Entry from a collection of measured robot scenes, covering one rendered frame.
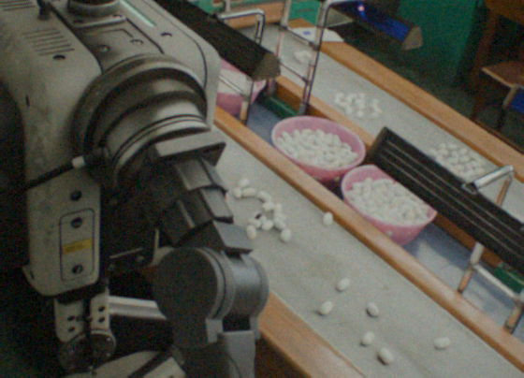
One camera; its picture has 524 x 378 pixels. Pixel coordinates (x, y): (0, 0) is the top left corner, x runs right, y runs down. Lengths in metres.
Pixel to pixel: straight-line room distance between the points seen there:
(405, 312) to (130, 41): 0.99
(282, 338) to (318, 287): 0.21
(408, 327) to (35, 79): 1.06
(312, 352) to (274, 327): 0.10
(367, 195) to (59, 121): 1.27
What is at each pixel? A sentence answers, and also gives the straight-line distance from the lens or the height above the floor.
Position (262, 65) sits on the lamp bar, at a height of 1.08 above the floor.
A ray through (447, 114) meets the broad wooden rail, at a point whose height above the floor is 0.76.
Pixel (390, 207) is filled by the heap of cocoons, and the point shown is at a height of 0.73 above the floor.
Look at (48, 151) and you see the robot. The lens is 0.80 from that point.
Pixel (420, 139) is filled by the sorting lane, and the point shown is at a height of 0.74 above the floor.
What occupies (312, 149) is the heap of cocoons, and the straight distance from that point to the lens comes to 2.08.
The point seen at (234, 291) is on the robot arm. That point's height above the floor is 1.33.
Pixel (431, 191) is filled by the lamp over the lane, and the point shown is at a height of 1.07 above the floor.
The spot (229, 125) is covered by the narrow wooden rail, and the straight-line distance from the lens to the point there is 2.06.
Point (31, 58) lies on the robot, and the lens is 0.81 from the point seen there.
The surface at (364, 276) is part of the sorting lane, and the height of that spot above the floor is 0.74.
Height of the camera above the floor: 1.81
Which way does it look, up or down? 34 degrees down
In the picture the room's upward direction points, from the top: 11 degrees clockwise
